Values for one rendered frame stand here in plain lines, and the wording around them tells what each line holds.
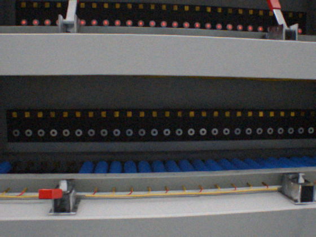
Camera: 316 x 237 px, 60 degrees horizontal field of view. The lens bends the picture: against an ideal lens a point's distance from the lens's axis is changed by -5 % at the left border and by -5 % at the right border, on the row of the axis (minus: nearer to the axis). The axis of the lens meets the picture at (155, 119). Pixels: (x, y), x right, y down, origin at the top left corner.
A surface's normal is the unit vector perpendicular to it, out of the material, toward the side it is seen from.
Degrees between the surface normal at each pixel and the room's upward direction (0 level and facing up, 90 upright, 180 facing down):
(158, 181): 106
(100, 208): 16
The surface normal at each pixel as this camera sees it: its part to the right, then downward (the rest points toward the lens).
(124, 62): 0.11, 0.11
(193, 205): 0.01, -0.99
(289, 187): -0.99, 0.00
